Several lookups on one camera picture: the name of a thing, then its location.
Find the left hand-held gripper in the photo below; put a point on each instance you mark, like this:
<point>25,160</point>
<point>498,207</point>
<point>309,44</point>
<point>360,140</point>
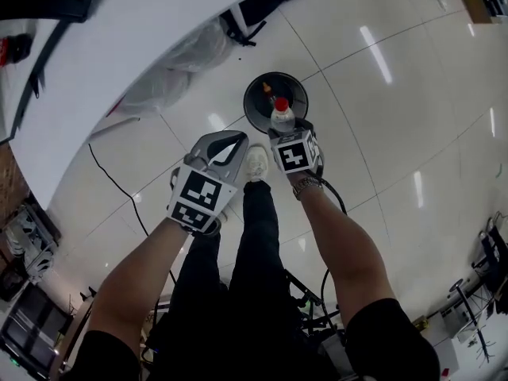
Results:
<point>198,197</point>

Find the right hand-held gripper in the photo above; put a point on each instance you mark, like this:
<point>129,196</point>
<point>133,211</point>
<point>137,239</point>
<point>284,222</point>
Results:
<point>295,155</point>

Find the clear bottle red cap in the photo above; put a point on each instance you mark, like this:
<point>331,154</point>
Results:
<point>282,115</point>

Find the black round bin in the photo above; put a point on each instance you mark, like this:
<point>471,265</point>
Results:
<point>256,105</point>

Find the green bottle red cap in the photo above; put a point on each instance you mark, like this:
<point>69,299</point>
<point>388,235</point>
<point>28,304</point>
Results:
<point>266,89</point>

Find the dark cola bottle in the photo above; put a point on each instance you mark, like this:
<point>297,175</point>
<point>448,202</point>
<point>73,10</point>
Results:
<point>18,48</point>

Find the person's left forearm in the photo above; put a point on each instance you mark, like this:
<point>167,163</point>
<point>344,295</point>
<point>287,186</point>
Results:
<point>135,276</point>

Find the person's right forearm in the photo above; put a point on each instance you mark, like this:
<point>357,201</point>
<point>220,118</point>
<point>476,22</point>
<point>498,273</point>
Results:
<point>349,260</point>

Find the person's white right shoe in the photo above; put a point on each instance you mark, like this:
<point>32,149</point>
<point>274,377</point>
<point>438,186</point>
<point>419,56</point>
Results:
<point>256,163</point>

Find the silver wristwatch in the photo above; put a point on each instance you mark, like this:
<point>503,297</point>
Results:
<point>307,187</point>

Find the crumpled clear plastic bag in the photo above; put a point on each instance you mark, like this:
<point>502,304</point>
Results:
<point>178,74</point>

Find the person's body in black clothing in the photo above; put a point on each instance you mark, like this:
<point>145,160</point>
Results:
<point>254,292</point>

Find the grey rack with white parts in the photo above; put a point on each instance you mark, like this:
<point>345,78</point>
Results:
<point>28,244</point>

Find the open cardboard box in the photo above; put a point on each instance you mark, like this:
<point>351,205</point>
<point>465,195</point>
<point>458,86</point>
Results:
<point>476,2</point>

